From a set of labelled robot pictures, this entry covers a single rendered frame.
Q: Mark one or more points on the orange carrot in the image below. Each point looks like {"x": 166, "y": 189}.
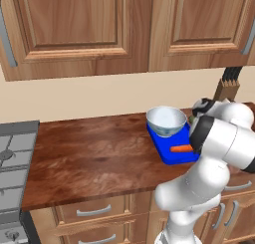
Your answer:
{"x": 181, "y": 148}

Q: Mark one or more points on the grey oven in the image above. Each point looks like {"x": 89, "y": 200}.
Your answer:
{"x": 11, "y": 233}

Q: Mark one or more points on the green vegetable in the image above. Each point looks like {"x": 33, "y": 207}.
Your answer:
{"x": 191, "y": 119}

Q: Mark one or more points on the wooden base cupboard door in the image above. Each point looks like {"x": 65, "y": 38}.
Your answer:
{"x": 207, "y": 229}
{"x": 244, "y": 221}

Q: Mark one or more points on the oven knob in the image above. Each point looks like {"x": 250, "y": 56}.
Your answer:
{"x": 12, "y": 235}

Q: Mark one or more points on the wooden drawer front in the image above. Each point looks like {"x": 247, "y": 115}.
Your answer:
{"x": 66, "y": 218}
{"x": 244, "y": 179}
{"x": 69, "y": 236}

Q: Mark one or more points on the blue tray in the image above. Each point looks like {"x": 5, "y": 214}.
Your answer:
{"x": 172, "y": 140}

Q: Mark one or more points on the wooden wall cupboard door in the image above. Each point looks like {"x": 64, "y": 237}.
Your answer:
{"x": 73, "y": 22}
{"x": 199, "y": 22}

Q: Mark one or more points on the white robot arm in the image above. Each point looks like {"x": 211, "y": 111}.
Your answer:
{"x": 212, "y": 148}

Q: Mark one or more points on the grey hob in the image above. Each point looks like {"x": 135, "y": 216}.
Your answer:
{"x": 15, "y": 168}

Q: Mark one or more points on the wooden knife block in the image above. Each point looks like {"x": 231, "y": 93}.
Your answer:
{"x": 227, "y": 88}

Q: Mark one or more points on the white ceramic bowl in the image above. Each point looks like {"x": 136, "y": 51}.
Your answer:
{"x": 166, "y": 120}

